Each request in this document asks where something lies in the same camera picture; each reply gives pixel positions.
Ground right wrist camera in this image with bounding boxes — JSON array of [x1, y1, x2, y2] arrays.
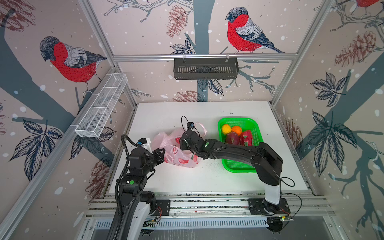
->
[[187, 122, 195, 130]]

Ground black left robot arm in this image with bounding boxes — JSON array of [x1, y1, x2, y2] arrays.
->
[[107, 134, 166, 240]]

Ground black hanging wall basket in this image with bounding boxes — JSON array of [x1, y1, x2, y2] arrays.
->
[[174, 58, 239, 80]]

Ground pink plastic bag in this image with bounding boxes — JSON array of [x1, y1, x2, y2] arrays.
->
[[151, 128, 203, 168]]

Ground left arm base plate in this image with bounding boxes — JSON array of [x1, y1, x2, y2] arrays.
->
[[149, 200, 171, 217]]

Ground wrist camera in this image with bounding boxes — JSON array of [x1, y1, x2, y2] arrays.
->
[[137, 138, 152, 152], [187, 122, 195, 130]]

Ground green plastic basket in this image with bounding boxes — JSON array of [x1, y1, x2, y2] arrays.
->
[[218, 118, 264, 174]]

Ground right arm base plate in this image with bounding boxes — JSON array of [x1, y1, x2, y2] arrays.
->
[[248, 198, 291, 216]]

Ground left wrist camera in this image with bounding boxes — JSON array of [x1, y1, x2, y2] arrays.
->
[[137, 138, 152, 152]]

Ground orange tangerine fruit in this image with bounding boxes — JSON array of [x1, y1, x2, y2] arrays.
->
[[232, 126, 243, 136]]

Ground red dragon fruit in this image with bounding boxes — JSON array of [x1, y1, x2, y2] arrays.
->
[[239, 130, 253, 146]]

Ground yellow orange fruit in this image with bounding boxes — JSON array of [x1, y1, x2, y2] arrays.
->
[[221, 124, 232, 135]]

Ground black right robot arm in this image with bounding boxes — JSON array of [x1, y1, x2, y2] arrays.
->
[[180, 130, 283, 216]]

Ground white wire mesh shelf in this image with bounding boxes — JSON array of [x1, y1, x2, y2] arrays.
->
[[75, 73, 128, 138]]

